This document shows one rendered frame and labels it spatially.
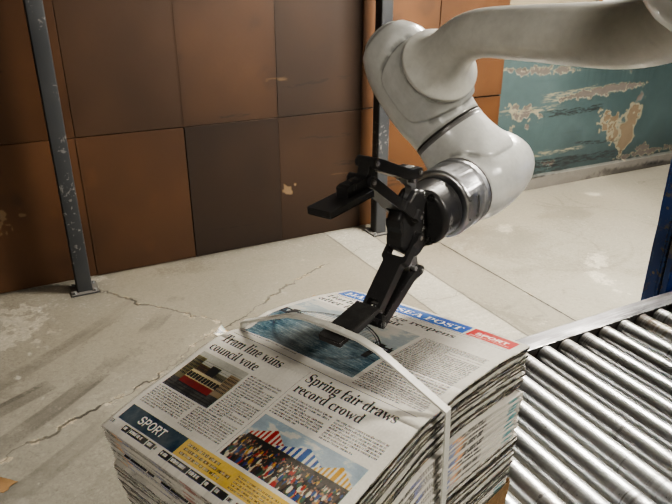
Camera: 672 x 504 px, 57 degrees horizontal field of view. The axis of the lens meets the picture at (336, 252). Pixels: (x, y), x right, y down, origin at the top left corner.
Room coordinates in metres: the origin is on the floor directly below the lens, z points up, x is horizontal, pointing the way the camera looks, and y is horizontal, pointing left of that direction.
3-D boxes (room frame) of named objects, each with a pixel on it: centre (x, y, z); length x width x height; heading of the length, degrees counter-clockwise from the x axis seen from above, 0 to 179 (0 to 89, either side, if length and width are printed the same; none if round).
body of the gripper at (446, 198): (0.69, -0.09, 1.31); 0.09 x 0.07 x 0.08; 141
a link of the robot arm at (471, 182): (0.75, -0.14, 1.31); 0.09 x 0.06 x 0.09; 51
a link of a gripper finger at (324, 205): (0.59, -0.01, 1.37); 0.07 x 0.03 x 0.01; 141
